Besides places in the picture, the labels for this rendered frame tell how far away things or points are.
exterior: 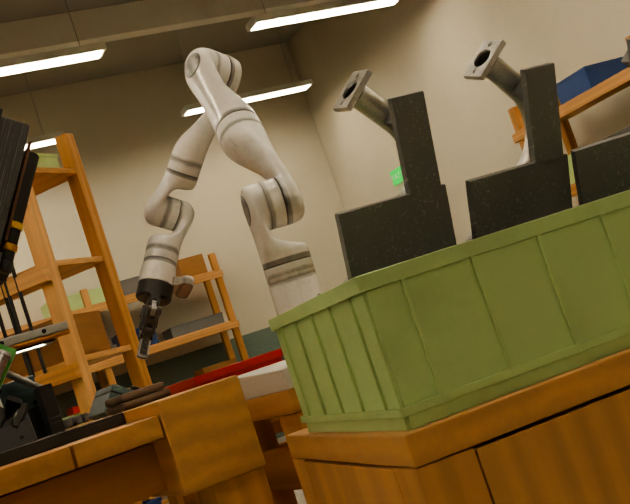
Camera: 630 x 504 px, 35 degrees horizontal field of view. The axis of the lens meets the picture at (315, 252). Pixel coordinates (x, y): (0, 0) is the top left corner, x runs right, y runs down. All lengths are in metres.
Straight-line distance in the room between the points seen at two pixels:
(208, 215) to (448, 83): 3.46
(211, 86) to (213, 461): 0.83
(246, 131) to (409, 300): 0.94
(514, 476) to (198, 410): 0.63
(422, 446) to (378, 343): 0.12
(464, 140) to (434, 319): 8.98
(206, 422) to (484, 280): 0.62
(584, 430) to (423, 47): 9.32
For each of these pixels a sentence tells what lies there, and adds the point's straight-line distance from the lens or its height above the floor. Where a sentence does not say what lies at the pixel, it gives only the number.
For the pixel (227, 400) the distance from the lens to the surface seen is 1.60.
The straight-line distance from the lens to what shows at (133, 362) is 5.07.
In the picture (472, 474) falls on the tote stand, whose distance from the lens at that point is 1.08.
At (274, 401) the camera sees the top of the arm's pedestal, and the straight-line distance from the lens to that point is 1.70.
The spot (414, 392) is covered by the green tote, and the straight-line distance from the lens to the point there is 1.07.
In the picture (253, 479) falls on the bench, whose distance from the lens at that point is 1.61.
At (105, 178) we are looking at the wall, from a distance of 11.75.
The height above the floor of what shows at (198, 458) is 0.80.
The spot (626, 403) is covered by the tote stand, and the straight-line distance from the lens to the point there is 1.16.
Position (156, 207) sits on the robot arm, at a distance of 2.16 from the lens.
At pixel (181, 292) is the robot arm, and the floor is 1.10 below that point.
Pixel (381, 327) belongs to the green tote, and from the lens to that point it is 1.06.
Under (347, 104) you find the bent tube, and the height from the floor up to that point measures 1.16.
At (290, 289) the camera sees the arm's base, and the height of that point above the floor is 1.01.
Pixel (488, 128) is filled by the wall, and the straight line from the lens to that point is 9.70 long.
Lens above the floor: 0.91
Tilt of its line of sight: 5 degrees up
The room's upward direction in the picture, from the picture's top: 19 degrees counter-clockwise
